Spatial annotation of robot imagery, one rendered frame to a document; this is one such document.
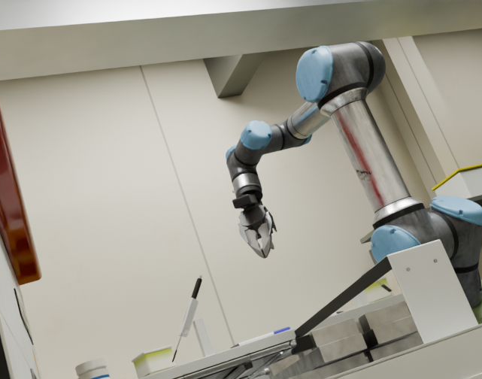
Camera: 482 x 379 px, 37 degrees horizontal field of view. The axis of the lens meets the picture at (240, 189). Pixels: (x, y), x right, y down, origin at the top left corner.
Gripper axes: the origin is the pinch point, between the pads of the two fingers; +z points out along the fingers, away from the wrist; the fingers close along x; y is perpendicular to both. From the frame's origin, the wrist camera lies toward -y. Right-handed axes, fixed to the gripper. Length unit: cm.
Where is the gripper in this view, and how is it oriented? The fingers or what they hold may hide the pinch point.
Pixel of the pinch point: (262, 252)
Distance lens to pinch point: 182.6
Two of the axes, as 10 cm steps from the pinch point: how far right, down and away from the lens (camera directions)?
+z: 2.1, 7.8, -5.9
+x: -9.0, 3.9, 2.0
